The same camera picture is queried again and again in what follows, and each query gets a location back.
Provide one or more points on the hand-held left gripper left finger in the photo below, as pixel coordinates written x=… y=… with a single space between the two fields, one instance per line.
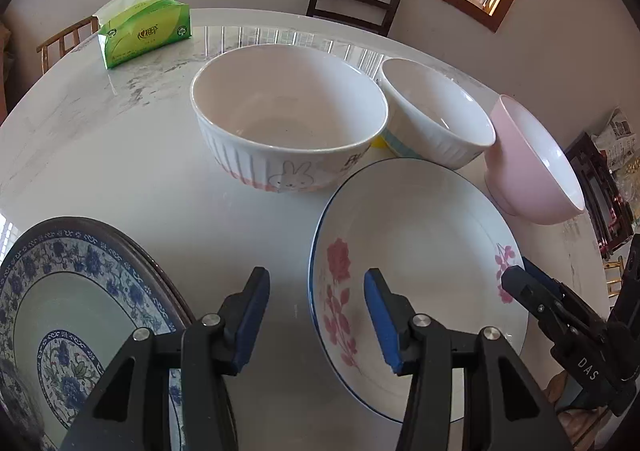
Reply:
x=252 y=316

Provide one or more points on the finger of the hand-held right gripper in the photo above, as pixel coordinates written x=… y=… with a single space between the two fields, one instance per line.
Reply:
x=542 y=273
x=530 y=296

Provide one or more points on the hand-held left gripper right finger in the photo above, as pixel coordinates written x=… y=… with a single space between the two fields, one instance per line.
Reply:
x=380 y=326

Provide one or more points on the white plate with pink roses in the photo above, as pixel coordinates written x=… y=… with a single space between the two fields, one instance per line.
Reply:
x=425 y=256

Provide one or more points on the pink bowl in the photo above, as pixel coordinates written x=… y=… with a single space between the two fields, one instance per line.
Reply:
x=515 y=171

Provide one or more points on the blue patterned porcelain plate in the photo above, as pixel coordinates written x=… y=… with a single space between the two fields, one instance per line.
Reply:
x=65 y=291

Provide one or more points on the white ribbed bowl blue stripe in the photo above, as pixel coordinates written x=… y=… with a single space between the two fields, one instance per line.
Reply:
x=430 y=101

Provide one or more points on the white ribbed bowl with rabbit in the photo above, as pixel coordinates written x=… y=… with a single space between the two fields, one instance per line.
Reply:
x=280 y=101

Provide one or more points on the dark red wooden furniture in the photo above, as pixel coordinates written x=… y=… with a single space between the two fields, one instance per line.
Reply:
x=595 y=191

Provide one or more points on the crumpled newspaper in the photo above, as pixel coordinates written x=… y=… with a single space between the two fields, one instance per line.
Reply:
x=617 y=136

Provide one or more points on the yellow round sticker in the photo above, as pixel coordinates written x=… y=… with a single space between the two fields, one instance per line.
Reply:
x=382 y=143

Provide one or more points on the green tissue pack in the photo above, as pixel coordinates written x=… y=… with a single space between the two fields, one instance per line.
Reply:
x=145 y=31

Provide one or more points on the light wooden chair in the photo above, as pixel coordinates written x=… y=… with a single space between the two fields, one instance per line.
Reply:
x=65 y=34

